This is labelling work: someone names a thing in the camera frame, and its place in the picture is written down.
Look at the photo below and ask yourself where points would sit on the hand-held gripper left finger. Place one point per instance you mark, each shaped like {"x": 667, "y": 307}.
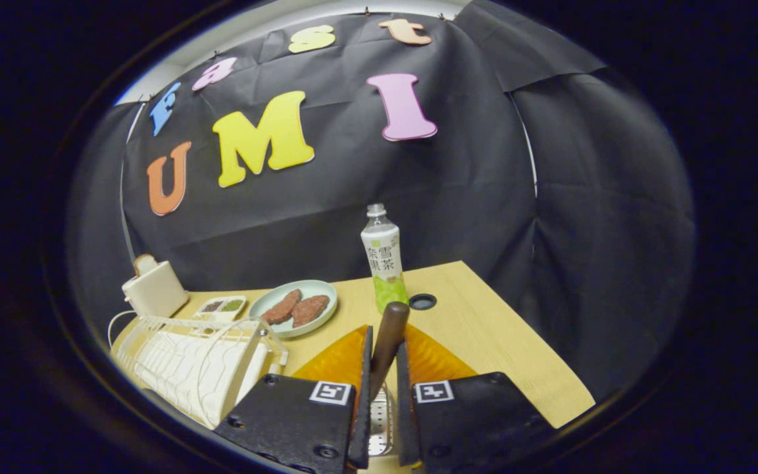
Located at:
{"x": 293, "y": 421}

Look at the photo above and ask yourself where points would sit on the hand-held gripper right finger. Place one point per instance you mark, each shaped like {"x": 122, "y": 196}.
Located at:
{"x": 464, "y": 421}

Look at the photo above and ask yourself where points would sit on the metal mesh basket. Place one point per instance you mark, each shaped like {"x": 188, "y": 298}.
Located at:
{"x": 380, "y": 428}

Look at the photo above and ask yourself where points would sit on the pale green meat dish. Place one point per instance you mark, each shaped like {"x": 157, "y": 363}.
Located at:
{"x": 316, "y": 289}

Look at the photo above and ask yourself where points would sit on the brown meat patty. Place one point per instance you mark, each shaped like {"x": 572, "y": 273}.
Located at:
{"x": 281, "y": 307}
{"x": 310, "y": 311}

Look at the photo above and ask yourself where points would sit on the cream divided grain tray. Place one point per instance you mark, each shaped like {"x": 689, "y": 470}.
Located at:
{"x": 221, "y": 315}

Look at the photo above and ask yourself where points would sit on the clear green drink bottle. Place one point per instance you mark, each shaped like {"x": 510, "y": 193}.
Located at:
{"x": 384, "y": 257}

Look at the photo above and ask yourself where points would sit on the cream toaster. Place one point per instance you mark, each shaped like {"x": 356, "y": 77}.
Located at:
{"x": 155, "y": 293}

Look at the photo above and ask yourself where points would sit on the brown bread slice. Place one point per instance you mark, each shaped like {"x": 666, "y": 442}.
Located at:
{"x": 145, "y": 264}

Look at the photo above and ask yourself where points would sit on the black backdrop cloth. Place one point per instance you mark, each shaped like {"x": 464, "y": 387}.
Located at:
{"x": 451, "y": 197}

